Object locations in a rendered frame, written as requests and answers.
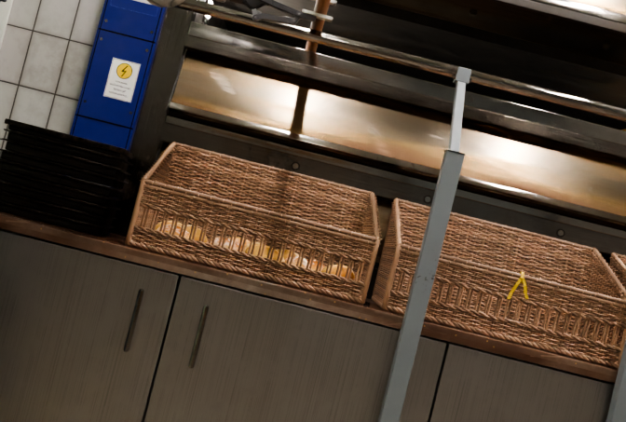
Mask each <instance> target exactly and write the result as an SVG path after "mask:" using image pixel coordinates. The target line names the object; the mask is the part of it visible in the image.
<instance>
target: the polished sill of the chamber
mask: <svg viewBox="0 0 626 422"><path fill-rule="evenodd" d="M187 35H190V36H194V37H197V38H201V39H205V40H209V41H212V42H215V43H219V44H223V45H227V46H230V47H234V48H241V49H245V50H249V51H252V52H256V53H260V54H264V55H267V56H271V57H275V58H278V59H282V60H285V61H292V62H296V63H300V64H303V65H307V66H311V67H315V68H319V69H322V70H326V71H330V72H334V73H338V74H341V75H347V76H351V77H355V78H358V79H362V80H366V81H370V82H374V83H377V84H381V85H385V86H389V87H393V88H399V89H403V90H407V91H411V92H414V93H417V94H421V95H425V96H429V97H432V98H436V99H440V100H444V101H448V102H454V98H455V90H456V88H453V87H449V86H445V85H442V84H438V83H434V82H430V81H427V80H423V79H419V78H415V77H411V76H408V75H401V74H397V73H393V72H390V71H387V70H383V69H379V68H375V67H372V66H368V65H364V64H360V63H356V62H353V61H346V60H342V59H338V58H335V57H331V56H327V55H323V54H320V53H317V52H313V51H309V50H305V49H301V48H295V47H291V46H287V45H283V44H280V43H276V42H272V41H268V40H264V39H261V38H257V37H253V36H250V35H246V34H240V33H236V32H232V31H228V30H225V29H221V28H217V27H213V26H210V25H206V24H202V23H198V22H194V21H191V22H190V26H189V30H188V34H187ZM464 105H466V106H469V107H473V108H477V109H481V110H484V111H487V112H491V113H495V114H499V115H503V116H509V117H513V118H517V119H521V120H524V121H528V122H532V123H536V124H539V125H543V126H547V127H551V128H554V129H560V130H564V131H568V132H572V133H576V134H579V135H583V136H587V137H591V138H594V139H598V140H602V141H606V142H610V143H616V144H620V145H623V146H626V131H625V130H621V129H614V128H610V127H607V126H603V125H599V124H595V123H592V122H588V121H585V120H581V119H577V118H574V117H570V116H563V115H559V114H555V113H552V112H548V111H544V110H540V109H537V108H533V107H529V106H525V105H521V104H519V103H515V102H508V101H504V100H500V99H497V98H493V97H489V96H485V95H482V94H478V93H474V92H470V91H466V90H465V99H464Z"/></svg>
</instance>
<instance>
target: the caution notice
mask: <svg viewBox="0 0 626 422"><path fill-rule="evenodd" d="M140 67H141V65H140V64H139V63H135V62H131V61H124V60H120V59H117V58H113V61H112V64H111V68H110V72H109V75H108V79H107V83H106V86H105V90H104V93H103V96H105V97H109V98H113V99H117V100H120V101H124V102H131V99H132V96H133V92H134V89H135V85H136V81H137V77H138V74H139V71H140Z"/></svg>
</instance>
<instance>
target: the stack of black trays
mask: <svg viewBox="0 0 626 422"><path fill-rule="evenodd" d="M5 124H8V125H9V126H8V129H4V130H5V131H8V135H7V139H5V138H2V140H4V141H7V143H6V147H5V149H6V150H5V149H1V148H0V150H1V151H2V153H1V156H0V212H4V213H8V214H12V215H16V216H19V217H23V218H27V219H31V220H35V221H38V222H42V223H46V224H50V225H56V226H60V227H65V228H69V229H73V230H76V231H80V232H84V233H88V234H91V235H95V236H99V235H104V234H108V231H109V228H114V227H113V226H110V225H111V224H112V221H113V219H117V217H114V216H116V210H119V211H121V209H119V208H116V207H115V205H116V201H121V199H118V198H119V195H120V192H122V193H125V191H122V190H118V189H123V186H124V183H125V184H128V182H125V179H126V175H131V174H130V173H128V172H127V170H128V166H129V165H131V166H133V164H131V163H130V162H128V158H129V159H133V154H132V153H130V152H129V151H128V150H127V149H125V148H121V147H117V146H113V145H110V144H106V143H99V142H95V141H92V140H89V139H85V138H81V137H77V136H74V135H70V134H66V133H62V132H58V131H55V130H51V129H45V128H41V127H37V126H34V125H30V124H26V123H22V122H19V121H15V120H11V119H8V118H6V119H5ZM54 172H55V173H54ZM58 173H59V174H58ZM65 175H66V176H65ZM69 176H70V177H69ZM73 177H74V178H73ZM76 178H77V179H76ZM79 179H81V180H79ZM83 180H85V181H83ZM122 180H123V181H122ZM87 181H88V182H87ZM91 182H92V183H91ZM101 184H102V185H101ZM105 185H106V186H105ZM108 186H110V187H108ZM112 187H113V188H112ZM116 188H117V189H116ZM115 197H116V198H115Z"/></svg>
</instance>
